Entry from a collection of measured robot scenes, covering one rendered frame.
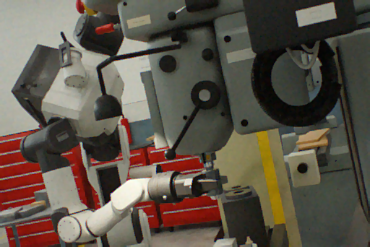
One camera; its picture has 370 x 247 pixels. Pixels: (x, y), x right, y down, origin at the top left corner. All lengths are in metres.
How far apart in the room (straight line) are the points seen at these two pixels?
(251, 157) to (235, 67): 1.91
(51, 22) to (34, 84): 9.71
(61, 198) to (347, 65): 0.93
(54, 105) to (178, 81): 0.56
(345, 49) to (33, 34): 10.63
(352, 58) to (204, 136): 0.40
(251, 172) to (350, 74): 2.01
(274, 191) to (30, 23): 9.07
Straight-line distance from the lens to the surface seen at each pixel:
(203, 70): 1.40
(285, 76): 1.36
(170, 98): 1.42
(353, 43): 1.31
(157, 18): 1.41
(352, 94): 1.31
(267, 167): 3.24
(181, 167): 6.19
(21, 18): 11.88
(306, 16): 1.11
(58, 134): 1.78
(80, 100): 1.82
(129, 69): 10.97
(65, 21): 11.47
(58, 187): 1.77
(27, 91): 1.90
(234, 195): 1.84
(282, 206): 3.29
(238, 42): 1.37
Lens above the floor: 1.46
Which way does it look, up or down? 3 degrees down
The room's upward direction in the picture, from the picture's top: 12 degrees counter-clockwise
